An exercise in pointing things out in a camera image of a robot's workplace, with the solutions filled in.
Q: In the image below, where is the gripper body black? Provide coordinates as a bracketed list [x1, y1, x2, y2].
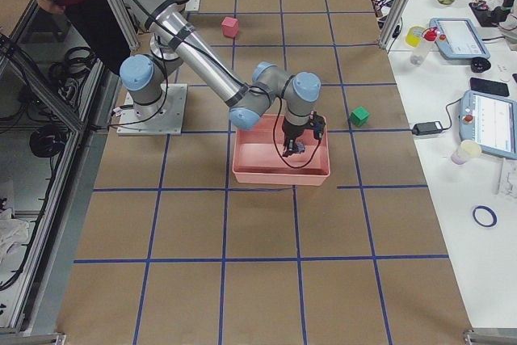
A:
[282, 117, 312, 144]

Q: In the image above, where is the yellow push button switch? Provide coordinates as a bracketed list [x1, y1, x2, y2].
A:
[287, 141, 305, 155]

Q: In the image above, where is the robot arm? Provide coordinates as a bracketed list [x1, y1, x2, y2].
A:
[125, 0, 326, 157]

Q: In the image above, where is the pink plastic bin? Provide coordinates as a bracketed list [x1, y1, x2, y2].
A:
[232, 115, 330, 186]

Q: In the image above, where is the green foam cube near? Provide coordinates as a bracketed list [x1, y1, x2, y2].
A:
[349, 106, 370, 127]

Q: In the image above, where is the pink foam cube middle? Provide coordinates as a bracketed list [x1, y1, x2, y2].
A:
[221, 17, 239, 38]

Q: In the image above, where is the black power adapter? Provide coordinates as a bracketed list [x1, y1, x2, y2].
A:
[411, 121, 443, 136]

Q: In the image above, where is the red cap squeeze bottle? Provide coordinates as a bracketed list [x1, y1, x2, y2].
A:
[410, 26, 440, 65]

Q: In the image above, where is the yellow tape roll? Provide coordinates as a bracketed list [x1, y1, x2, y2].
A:
[405, 26, 426, 48]

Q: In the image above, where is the paper cup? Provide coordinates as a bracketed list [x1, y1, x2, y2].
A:
[451, 140, 482, 165]

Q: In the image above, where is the teach pendant far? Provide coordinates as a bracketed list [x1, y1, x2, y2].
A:
[429, 18, 490, 60]

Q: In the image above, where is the teach pendant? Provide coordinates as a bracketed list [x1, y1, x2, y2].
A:
[458, 90, 516, 160]
[429, 18, 490, 60]

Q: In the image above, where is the black smartphone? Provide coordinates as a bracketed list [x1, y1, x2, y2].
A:
[469, 78, 510, 97]

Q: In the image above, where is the teach pendant near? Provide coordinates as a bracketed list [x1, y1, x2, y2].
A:
[458, 90, 516, 160]

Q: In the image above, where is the person in red shirt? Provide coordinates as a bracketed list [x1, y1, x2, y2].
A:
[36, 0, 130, 74]

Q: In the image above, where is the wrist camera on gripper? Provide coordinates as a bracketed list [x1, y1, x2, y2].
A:
[311, 111, 326, 141]

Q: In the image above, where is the aluminium frame post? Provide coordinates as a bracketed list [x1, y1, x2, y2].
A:
[377, 0, 429, 52]

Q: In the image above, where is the blue tape ring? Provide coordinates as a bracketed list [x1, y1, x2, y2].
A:
[472, 205, 498, 229]

